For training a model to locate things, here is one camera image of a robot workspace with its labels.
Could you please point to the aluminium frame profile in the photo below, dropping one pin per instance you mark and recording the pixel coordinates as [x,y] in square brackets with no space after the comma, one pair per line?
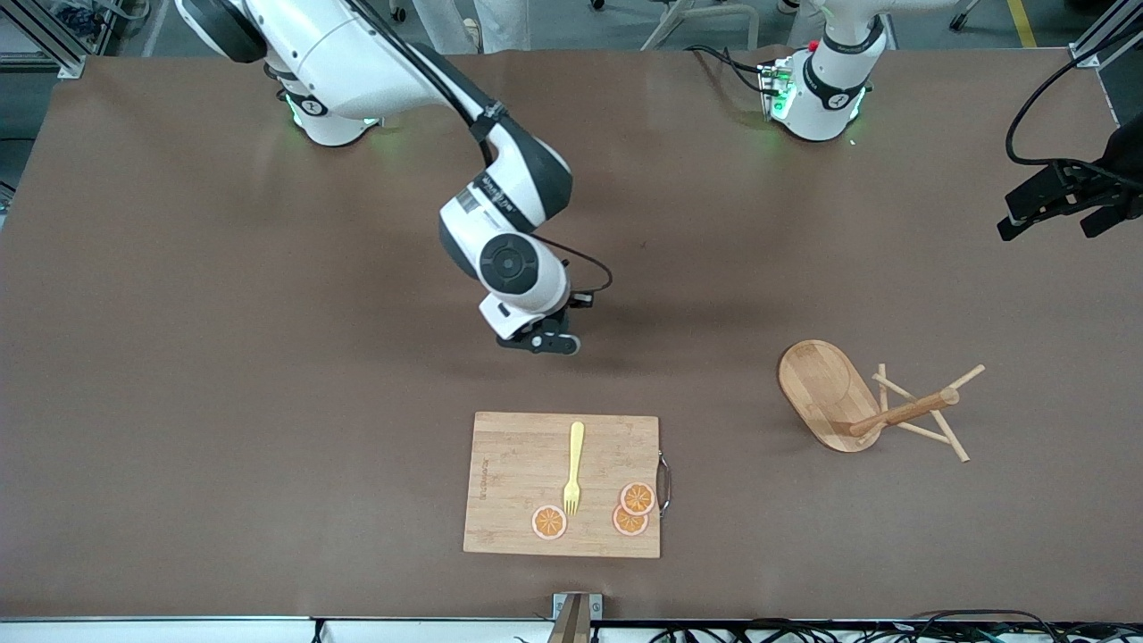
[54,45]
[1103,45]

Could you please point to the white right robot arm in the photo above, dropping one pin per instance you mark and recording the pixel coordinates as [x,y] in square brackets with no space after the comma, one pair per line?
[375,54]

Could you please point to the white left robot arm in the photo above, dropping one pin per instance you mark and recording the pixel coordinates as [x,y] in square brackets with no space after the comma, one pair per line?
[826,98]

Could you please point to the aluminium camera mount profile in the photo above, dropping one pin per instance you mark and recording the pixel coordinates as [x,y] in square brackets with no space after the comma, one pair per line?
[570,625]

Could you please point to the yellow plastic fork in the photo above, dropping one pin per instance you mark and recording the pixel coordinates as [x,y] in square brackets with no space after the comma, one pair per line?
[576,455]

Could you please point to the wooden cup rack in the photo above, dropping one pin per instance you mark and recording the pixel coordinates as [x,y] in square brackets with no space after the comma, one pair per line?
[821,388]

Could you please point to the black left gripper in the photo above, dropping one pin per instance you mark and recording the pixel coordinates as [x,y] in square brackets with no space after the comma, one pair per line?
[1105,186]

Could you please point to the grey metal mount bracket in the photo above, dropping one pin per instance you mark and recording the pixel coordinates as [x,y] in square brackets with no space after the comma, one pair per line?
[594,605]

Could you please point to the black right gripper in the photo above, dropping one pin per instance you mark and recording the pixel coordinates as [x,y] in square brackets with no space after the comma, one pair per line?
[562,317]

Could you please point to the orange slice toy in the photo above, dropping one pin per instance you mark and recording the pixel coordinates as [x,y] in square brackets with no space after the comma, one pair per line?
[549,522]
[638,497]
[627,524]

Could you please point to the bamboo cutting board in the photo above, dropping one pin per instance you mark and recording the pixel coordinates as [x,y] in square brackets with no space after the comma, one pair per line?
[509,464]

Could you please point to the person in white trousers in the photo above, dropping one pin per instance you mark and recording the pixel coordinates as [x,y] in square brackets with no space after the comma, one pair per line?
[464,22]

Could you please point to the grey metal stand legs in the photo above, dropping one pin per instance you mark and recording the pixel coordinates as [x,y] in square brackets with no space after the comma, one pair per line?
[688,18]

